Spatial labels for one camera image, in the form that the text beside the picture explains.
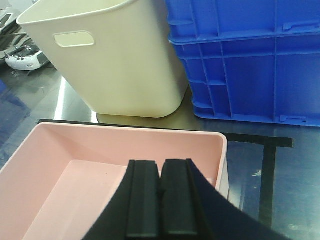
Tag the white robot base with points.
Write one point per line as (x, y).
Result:
(17, 49)

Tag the cream plastic bin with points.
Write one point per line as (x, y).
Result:
(114, 53)

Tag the blue plastic crate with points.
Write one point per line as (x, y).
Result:
(250, 60)

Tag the pink plastic bin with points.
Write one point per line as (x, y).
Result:
(62, 176)

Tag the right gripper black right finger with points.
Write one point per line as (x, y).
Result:
(192, 209)

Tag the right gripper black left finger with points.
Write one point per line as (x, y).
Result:
(133, 211)

